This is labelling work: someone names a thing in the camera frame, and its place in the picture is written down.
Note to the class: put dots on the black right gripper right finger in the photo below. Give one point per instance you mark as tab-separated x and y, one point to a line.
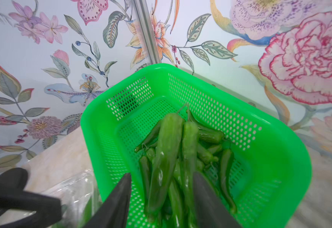
209	209

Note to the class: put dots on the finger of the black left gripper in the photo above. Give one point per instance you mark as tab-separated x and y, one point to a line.
47	210

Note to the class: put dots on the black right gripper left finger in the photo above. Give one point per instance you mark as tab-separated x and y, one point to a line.
114	211

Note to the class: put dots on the clear clamshell container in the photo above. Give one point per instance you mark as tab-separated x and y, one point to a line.
80	200

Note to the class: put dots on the green peppers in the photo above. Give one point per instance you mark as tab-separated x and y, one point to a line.
174	149

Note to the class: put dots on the green plastic basket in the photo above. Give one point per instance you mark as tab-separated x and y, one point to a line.
271	171

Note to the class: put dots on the aluminium corner profile left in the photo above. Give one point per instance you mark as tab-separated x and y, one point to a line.
145	32

